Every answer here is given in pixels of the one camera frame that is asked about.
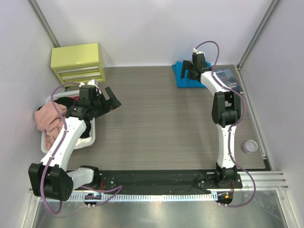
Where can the white garment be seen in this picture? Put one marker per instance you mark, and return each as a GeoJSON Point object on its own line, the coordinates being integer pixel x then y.
{"type": "Point", "coordinates": [82, 141]}

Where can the pink garment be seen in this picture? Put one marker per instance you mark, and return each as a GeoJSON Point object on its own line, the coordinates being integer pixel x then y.
{"type": "Point", "coordinates": [48, 121]}

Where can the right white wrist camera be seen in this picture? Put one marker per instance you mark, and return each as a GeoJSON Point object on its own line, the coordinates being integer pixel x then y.
{"type": "Point", "coordinates": [195, 51]}

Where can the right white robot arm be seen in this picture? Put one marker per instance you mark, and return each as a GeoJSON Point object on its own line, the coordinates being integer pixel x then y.
{"type": "Point", "coordinates": [225, 113]}

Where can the aluminium frame rail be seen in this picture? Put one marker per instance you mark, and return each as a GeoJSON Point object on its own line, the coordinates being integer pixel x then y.
{"type": "Point", "coordinates": [262, 180]}

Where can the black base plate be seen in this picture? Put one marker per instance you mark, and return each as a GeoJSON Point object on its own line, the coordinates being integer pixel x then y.
{"type": "Point", "coordinates": [203, 179]}

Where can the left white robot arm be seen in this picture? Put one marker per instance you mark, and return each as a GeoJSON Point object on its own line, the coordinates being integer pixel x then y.
{"type": "Point", "coordinates": [49, 178]}

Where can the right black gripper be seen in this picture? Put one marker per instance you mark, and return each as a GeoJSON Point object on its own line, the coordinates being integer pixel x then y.
{"type": "Point", "coordinates": [190, 71]}

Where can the slotted cable duct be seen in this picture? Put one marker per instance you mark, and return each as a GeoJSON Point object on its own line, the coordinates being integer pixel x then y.
{"type": "Point", "coordinates": [94, 197]}

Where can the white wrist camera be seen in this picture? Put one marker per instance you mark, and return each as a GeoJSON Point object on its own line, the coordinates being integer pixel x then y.
{"type": "Point", "coordinates": [92, 82]}
{"type": "Point", "coordinates": [195, 51]}

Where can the blue paperback book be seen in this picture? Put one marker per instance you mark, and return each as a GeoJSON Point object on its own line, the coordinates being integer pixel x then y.
{"type": "Point", "coordinates": [228, 78]}

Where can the white laundry basket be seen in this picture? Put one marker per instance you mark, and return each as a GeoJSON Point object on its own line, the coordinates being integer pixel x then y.
{"type": "Point", "coordinates": [92, 132]}

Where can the yellow green drawer cabinet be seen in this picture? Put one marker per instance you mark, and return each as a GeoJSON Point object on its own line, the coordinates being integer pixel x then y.
{"type": "Point", "coordinates": [78, 63]}

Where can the magenta garment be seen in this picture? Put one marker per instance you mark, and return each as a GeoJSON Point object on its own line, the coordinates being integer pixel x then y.
{"type": "Point", "coordinates": [75, 97]}

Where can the blue t shirt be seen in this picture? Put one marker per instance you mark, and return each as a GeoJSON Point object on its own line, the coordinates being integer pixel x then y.
{"type": "Point", "coordinates": [184, 82]}

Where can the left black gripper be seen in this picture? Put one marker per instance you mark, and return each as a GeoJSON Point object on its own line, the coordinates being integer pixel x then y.
{"type": "Point", "coordinates": [106, 102]}

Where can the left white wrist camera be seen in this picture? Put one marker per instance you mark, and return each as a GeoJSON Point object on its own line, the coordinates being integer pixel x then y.
{"type": "Point", "coordinates": [92, 82]}

